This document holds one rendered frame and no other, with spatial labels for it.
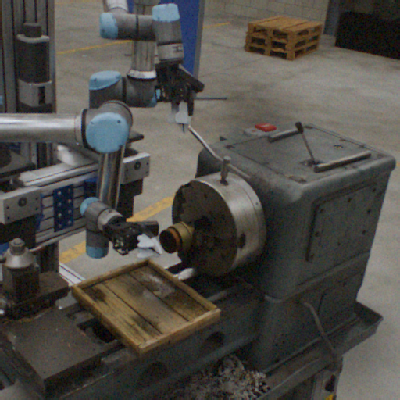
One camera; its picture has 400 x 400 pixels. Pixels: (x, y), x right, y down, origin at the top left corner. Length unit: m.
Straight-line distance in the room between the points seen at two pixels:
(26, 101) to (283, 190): 0.96
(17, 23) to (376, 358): 2.31
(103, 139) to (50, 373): 0.67
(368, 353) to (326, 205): 1.47
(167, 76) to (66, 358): 0.82
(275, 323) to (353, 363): 1.20
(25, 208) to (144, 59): 0.70
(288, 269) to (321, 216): 0.20
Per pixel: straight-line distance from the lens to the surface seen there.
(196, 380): 2.08
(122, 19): 1.83
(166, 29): 1.74
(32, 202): 2.00
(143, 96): 2.27
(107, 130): 1.74
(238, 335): 2.02
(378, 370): 3.20
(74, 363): 1.51
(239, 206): 1.77
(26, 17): 2.22
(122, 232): 1.77
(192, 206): 1.84
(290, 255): 1.89
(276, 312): 2.02
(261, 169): 1.90
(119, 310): 1.81
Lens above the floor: 1.98
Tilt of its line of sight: 26 degrees down
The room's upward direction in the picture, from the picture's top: 6 degrees clockwise
